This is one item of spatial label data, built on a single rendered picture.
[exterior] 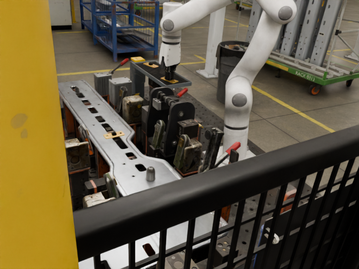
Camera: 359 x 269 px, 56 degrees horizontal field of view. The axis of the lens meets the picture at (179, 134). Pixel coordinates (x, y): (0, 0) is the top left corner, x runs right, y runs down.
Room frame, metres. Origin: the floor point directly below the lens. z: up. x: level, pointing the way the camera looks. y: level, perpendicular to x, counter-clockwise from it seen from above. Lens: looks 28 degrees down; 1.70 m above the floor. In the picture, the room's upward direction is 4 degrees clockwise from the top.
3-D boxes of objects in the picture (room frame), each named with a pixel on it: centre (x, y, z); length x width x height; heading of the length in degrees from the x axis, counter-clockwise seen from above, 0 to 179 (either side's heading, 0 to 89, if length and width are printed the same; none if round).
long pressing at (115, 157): (1.25, 0.29, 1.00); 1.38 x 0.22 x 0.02; 33
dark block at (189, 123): (1.16, -0.03, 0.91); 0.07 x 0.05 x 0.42; 123
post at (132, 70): (1.83, 0.26, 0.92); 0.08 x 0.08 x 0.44; 33
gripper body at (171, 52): (1.51, 0.07, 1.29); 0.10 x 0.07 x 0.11; 141
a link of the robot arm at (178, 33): (1.51, 0.07, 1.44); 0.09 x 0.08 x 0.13; 175
